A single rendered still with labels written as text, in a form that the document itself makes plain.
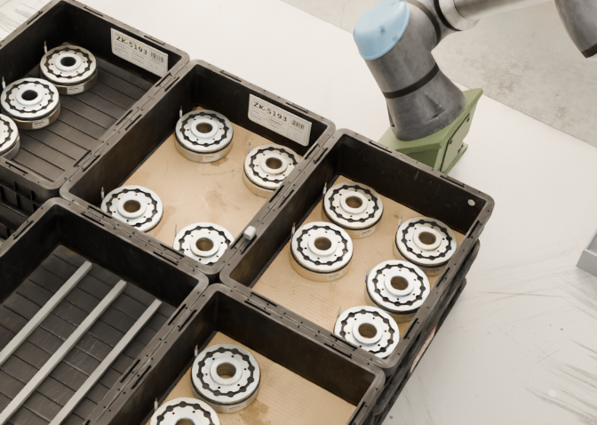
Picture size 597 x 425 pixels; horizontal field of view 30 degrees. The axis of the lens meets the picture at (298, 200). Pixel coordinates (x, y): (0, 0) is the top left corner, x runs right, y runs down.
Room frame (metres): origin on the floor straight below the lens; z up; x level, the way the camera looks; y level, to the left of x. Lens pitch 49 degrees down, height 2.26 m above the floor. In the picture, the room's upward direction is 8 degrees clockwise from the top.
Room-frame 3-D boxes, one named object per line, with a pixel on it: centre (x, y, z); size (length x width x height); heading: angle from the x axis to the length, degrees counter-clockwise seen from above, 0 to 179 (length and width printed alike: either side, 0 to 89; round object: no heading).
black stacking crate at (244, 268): (1.12, -0.11, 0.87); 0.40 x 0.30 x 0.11; 156
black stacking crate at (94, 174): (1.24, 0.17, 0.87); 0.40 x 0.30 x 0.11; 156
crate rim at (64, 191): (1.24, 0.17, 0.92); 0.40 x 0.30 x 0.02; 156
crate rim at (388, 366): (1.12, -0.11, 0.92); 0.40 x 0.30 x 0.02; 156
